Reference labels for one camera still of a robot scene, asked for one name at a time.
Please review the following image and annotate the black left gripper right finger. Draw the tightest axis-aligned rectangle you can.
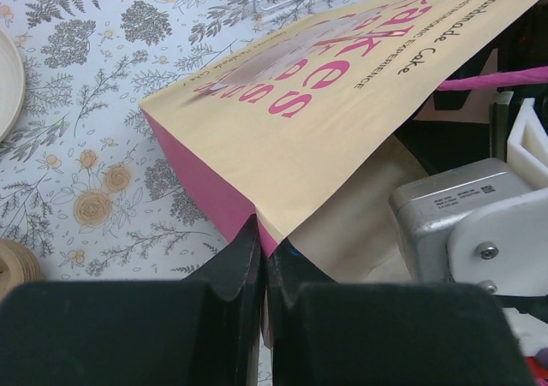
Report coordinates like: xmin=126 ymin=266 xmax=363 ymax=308
xmin=266 ymin=242 xmax=534 ymax=385

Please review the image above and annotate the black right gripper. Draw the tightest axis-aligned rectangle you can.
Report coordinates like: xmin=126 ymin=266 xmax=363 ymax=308
xmin=396 ymin=4 xmax=547 ymax=175

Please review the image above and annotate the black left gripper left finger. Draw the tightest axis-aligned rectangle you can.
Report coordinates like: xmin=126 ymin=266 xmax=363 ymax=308
xmin=1 ymin=217 xmax=262 ymax=385

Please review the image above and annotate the pink paper gift bag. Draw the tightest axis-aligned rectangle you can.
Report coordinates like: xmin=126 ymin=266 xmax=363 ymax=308
xmin=140 ymin=0 xmax=539 ymax=282

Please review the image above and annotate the floral patterned table mat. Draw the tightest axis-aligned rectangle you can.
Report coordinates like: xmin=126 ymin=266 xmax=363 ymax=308
xmin=1 ymin=0 xmax=371 ymax=283

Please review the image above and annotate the brown cardboard cup carrier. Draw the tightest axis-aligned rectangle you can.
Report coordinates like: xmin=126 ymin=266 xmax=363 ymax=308
xmin=0 ymin=239 xmax=44 ymax=300

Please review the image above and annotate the cream round plate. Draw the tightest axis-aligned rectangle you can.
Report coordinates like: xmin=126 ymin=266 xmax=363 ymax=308
xmin=0 ymin=30 xmax=26 ymax=140

